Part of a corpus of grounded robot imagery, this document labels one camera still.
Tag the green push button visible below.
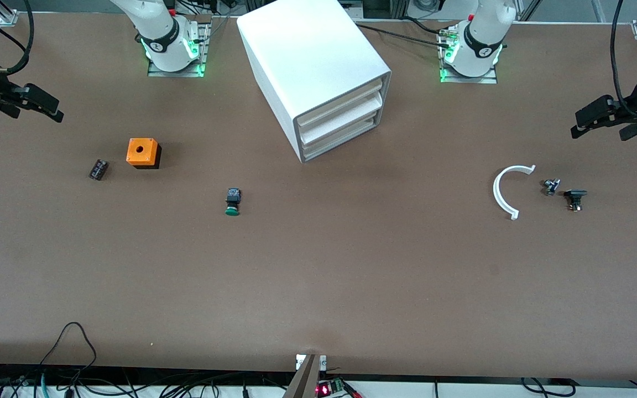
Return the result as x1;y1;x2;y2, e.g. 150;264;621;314
224;188;242;217

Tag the white drawer with deep tray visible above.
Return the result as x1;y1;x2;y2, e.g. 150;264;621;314
302;115;379;159

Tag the white drawer thin beige edge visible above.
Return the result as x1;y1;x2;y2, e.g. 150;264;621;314
295;79;383;127

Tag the white drawer cabinet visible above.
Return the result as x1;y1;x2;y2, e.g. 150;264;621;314
237;0;392;164

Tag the orange box black base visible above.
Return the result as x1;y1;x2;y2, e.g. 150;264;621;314
126;138;162;170

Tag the circuit board red display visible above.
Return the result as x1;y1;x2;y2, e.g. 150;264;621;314
317;379;361;398

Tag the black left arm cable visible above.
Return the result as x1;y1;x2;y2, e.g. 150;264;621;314
610;0;637;119

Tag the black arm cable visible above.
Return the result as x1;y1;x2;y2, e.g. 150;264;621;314
0;0;35;76
610;0;637;119

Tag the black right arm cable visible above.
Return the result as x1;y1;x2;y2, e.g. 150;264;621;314
0;0;35;76

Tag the black switch part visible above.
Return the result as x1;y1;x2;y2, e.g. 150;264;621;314
564;189;588;212

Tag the white C-shaped plastic ring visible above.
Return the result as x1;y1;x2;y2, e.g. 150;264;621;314
493;164;536;221

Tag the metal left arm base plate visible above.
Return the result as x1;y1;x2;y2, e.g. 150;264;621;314
437;28;499;85

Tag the black cable across table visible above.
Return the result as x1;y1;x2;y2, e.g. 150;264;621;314
354;23;453;48

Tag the thin black looped cable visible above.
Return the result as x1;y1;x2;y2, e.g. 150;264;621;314
39;322;98;370

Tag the black curled cable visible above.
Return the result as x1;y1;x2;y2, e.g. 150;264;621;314
520;378;576;398

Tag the grey metal mount bar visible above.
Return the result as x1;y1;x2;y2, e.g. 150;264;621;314
283;355;320;398

